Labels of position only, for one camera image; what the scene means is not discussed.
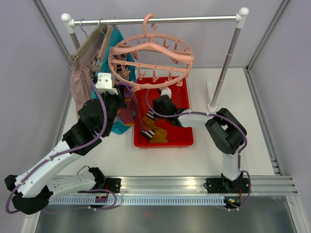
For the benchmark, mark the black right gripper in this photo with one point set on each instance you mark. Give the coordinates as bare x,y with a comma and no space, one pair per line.
155,107

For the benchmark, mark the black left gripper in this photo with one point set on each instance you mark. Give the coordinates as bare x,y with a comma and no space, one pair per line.
120,97

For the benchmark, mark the yellow brown striped sock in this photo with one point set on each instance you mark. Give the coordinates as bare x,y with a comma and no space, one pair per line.
155,135
150,118

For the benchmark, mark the purple sock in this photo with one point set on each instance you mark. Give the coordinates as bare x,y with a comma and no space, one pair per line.
126,116
134,104

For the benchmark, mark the pink round clip hanger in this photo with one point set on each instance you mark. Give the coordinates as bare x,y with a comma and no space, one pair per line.
155,55

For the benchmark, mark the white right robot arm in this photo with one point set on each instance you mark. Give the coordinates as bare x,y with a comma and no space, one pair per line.
228,135

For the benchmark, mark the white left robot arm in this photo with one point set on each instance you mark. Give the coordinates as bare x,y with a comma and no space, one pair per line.
33,190

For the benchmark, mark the beige clip hanger right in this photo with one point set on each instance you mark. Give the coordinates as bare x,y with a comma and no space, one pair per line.
100,61

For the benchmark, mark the beige clip hanger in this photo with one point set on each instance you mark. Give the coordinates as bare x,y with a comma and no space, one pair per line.
100,61
85,50

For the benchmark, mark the beige clip hanger left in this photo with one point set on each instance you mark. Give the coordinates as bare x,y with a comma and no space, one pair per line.
85,50

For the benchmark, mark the red plastic bin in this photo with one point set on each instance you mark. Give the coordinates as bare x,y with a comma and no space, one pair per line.
177,137

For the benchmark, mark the pink skirt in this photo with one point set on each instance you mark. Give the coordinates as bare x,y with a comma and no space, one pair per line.
80,86

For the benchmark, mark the teal shirt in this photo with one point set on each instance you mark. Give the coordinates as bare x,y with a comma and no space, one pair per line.
118,127

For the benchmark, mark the silver clothes rack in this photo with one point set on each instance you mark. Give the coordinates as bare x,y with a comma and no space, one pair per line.
238,18

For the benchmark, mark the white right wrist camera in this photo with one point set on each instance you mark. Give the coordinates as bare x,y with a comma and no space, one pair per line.
165,91

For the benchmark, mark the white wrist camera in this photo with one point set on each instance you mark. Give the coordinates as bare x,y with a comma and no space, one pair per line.
165,91
106,83

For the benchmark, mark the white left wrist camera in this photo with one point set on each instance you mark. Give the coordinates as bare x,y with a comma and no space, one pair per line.
106,83

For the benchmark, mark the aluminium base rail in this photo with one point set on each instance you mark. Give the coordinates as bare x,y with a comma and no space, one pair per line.
181,185

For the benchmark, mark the white slotted cable duct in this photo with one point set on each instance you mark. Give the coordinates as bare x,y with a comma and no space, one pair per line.
141,200

